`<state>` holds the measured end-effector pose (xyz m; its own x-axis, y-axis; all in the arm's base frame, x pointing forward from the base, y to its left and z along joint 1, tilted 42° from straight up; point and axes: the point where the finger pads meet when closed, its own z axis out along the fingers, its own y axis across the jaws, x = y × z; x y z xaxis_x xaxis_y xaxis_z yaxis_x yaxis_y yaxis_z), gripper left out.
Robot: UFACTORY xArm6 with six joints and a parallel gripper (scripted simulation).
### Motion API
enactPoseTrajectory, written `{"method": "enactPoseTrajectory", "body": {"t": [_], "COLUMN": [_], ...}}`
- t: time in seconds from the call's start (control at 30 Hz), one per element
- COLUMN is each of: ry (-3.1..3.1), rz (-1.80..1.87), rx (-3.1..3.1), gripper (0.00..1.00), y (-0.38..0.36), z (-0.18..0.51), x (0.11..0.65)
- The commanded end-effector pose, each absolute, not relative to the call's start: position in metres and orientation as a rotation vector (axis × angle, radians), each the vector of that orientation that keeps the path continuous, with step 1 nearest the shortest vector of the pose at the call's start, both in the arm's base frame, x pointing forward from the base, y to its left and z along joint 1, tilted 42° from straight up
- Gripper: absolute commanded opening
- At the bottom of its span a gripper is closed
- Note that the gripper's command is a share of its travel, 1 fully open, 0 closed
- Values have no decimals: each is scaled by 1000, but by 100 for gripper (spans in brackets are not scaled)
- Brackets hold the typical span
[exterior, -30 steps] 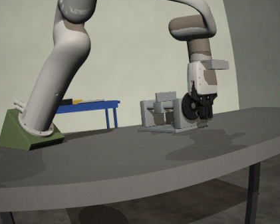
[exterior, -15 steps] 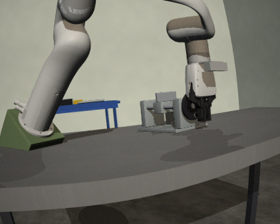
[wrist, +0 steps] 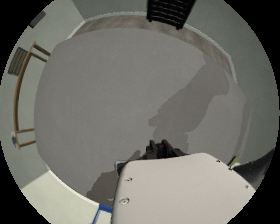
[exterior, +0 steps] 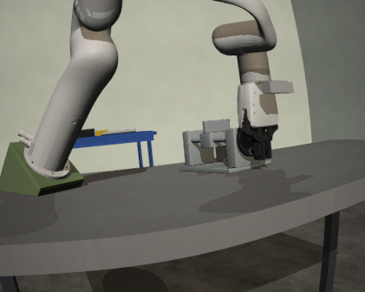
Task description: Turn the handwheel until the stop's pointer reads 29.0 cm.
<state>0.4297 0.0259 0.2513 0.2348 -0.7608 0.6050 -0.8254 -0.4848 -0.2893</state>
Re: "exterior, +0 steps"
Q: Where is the grey clamp slide with handwheel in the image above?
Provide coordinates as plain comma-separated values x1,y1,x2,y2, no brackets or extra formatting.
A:
179,119,271,173

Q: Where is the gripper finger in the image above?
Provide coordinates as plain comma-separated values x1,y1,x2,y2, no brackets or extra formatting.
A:
241,109,265,160
262,125,278,159

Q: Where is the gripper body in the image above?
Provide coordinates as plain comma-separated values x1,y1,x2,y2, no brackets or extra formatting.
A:
238,81,278,128

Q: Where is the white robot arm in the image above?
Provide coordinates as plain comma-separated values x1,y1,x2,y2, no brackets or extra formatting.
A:
18,0,294,179

